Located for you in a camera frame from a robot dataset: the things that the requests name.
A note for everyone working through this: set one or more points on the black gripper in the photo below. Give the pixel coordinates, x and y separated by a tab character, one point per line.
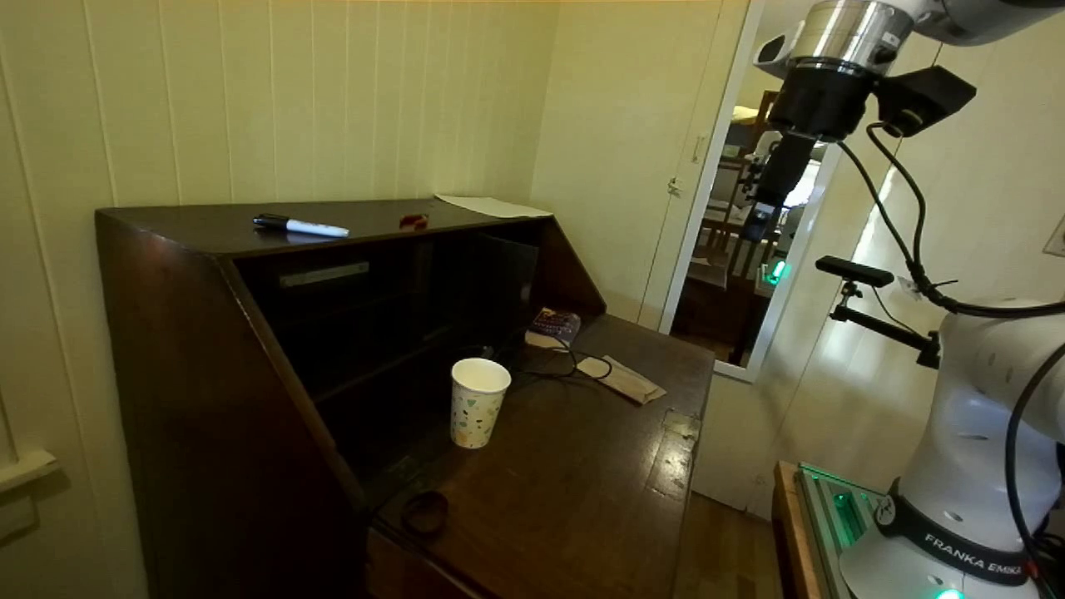
819	102

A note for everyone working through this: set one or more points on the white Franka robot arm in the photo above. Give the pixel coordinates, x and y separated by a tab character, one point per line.
977	445

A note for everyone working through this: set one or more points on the white dotted paper cup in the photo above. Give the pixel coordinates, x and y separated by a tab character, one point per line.
481	403

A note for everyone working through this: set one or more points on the dark wooden chair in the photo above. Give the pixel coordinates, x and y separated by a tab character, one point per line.
727	238

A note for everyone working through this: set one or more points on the white door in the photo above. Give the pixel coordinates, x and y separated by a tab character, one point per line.
678	221

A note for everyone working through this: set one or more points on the tan notepad stack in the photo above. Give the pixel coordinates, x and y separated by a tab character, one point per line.
633	382

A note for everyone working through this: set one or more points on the small square coaster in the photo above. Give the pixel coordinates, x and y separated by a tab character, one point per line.
592	368

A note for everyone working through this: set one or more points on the white paper sheet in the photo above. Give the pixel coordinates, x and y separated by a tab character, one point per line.
493	203

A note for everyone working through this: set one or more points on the light wooden robot table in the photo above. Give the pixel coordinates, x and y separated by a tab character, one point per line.
794	545

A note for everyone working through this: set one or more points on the small red object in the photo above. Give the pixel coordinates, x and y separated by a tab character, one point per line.
414	223

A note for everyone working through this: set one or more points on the dark wooden secretary desk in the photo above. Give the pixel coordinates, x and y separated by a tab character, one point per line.
552	489

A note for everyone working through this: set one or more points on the black and white marker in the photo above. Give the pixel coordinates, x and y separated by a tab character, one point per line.
300	228

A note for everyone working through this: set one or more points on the round black disc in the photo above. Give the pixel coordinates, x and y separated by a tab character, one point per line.
423	513

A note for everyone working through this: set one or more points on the black external camera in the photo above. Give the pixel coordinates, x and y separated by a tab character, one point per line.
854	270

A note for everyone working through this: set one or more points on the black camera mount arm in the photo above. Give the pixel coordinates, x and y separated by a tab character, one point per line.
886	329

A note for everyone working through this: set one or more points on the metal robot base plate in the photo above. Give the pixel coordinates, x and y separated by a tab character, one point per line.
835	518

